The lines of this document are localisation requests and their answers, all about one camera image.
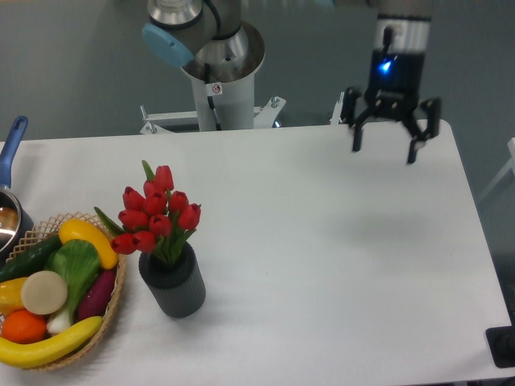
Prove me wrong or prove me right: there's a woven wicker basket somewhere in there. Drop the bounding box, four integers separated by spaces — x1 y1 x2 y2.
1 212 126 371

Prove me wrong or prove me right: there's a black device at edge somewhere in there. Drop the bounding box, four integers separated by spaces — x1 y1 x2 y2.
485 326 514 368

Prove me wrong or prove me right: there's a beige round disc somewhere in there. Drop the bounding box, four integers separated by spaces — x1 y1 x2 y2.
20 270 68 315

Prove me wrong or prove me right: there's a yellow banana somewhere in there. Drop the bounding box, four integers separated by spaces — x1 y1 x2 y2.
1 316 103 369

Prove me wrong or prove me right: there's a yellow pepper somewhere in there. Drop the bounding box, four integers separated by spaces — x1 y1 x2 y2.
0 277 27 315

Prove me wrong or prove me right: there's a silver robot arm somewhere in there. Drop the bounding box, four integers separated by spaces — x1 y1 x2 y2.
142 1 441 163

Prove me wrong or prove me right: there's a dark grey ribbed vase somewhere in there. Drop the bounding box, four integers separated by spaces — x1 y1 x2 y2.
138 242 206 318

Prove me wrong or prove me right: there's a purple sweet potato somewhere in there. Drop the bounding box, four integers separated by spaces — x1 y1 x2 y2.
76 270 116 321

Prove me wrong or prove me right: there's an orange fruit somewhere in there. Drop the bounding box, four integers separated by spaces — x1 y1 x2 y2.
1 310 47 344

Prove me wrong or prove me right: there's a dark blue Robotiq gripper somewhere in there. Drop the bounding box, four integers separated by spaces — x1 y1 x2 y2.
344 14 441 164

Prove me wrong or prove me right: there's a white frame at right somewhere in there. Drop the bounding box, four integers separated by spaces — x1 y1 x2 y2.
478 138 514 203

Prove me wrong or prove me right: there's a green bok choy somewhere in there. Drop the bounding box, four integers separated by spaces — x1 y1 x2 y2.
44 240 100 335

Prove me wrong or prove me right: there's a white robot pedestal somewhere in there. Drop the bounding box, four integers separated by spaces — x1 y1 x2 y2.
138 64 347 136

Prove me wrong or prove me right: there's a blue handled saucepan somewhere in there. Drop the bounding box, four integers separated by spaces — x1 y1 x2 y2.
1 116 33 267

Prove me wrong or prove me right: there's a red tulip bouquet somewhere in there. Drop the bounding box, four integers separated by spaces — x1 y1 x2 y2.
94 160 201 270

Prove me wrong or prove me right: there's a green cucumber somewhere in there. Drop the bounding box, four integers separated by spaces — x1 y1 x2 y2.
1 235 62 282

